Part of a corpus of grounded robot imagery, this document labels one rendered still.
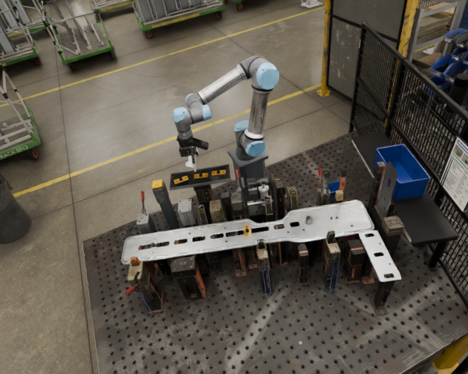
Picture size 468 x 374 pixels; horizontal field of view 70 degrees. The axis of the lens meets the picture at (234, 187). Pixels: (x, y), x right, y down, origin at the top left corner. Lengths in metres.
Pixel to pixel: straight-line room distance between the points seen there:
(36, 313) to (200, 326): 1.80
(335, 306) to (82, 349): 1.93
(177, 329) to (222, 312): 0.25
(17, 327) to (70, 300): 0.43
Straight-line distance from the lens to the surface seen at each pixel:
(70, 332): 3.15
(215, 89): 1.87
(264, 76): 1.75
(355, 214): 1.96
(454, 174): 1.90
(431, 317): 2.06
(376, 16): 3.97
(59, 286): 3.46
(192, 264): 1.77
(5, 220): 3.97
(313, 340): 1.89
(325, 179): 1.91
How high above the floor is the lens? 2.46
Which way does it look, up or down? 43 degrees down
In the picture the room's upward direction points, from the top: 11 degrees counter-clockwise
